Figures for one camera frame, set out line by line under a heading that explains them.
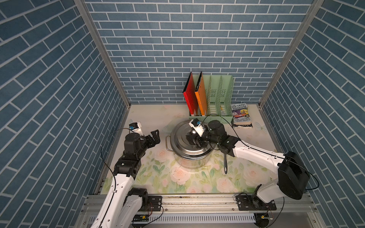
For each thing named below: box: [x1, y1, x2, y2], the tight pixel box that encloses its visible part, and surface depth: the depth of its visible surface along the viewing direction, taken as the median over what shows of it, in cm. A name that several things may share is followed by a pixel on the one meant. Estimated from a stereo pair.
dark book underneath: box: [232, 123, 253, 129], surface depth 107 cm
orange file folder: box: [194, 71, 208, 116], surface depth 93 cm
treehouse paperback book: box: [230, 103, 252, 125], surface depth 110 cm
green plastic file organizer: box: [189, 74, 234, 124], surface depth 114 cm
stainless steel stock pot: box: [165, 120, 216, 170], surface depth 79 cm
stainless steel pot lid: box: [170, 121, 214, 160], surface depth 77 cm
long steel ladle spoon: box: [223, 153, 228, 175], surface depth 88 cm
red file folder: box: [182, 71, 199, 117], surface depth 93 cm
